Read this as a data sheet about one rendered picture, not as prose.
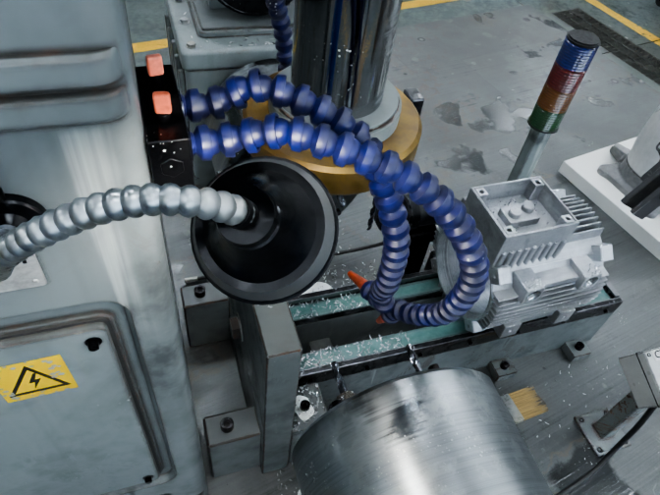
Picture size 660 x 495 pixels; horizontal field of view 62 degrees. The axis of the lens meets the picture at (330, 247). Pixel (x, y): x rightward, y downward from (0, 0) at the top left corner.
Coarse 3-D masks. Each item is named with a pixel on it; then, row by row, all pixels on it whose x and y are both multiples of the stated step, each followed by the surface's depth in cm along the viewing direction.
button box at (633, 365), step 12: (624, 360) 75; (636, 360) 73; (648, 360) 71; (624, 372) 75; (636, 372) 73; (648, 372) 71; (636, 384) 73; (648, 384) 71; (636, 396) 74; (648, 396) 72
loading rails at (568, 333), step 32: (352, 288) 92; (416, 288) 95; (608, 288) 98; (320, 320) 90; (352, 320) 93; (544, 320) 92; (576, 320) 97; (352, 352) 85; (384, 352) 85; (416, 352) 86; (448, 352) 90; (480, 352) 94; (512, 352) 98; (576, 352) 102; (320, 384) 84; (352, 384) 88
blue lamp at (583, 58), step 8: (568, 40) 98; (568, 48) 98; (576, 48) 97; (584, 48) 102; (560, 56) 100; (568, 56) 99; (576, 56) 98; (584, 56) 98; (592, 56) 98; (560, 64) 101; (568, 64) 100; (576, 64) 99; (584, 64) 99
